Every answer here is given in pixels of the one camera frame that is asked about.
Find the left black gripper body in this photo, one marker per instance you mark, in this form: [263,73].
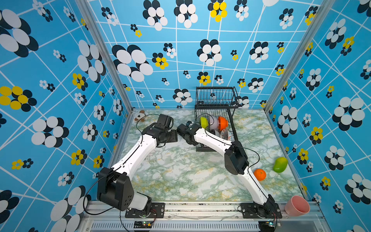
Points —
[171,136]

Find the lime green bowl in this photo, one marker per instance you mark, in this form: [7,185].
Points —
[205,123]

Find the lilac plastic bowl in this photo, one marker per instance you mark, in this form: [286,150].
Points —
[214,123]

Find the orange plastic bowl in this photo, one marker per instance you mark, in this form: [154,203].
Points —
[223,123]

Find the black patterned bowl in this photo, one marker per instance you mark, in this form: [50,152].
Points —
[217,133]

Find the red white patterned bowl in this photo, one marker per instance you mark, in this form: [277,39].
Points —
[226,135]

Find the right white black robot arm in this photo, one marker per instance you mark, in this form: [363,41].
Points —
[236,162]

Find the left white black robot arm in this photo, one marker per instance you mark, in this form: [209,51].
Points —
[114,184]

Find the small plush toy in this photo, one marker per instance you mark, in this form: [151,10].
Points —
[140,116]

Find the orange fruit right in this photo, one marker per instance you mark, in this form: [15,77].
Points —
[260,174]

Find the left circuit board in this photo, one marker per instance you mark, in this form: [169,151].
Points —
[143,224]

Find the circuit board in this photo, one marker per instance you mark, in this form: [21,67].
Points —
[267,226]
[143,224]

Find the green mango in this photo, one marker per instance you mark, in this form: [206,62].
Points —
[280,164]

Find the right circuit board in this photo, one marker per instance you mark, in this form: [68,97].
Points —
[267,226]

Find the pink plastic cup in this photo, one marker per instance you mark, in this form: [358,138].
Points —
[297,206]

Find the black wire dish rack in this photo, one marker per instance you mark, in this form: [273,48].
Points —
[217,101]

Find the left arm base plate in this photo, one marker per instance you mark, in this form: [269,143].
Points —
[155,210]

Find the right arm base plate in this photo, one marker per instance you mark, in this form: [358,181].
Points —
[253,210]

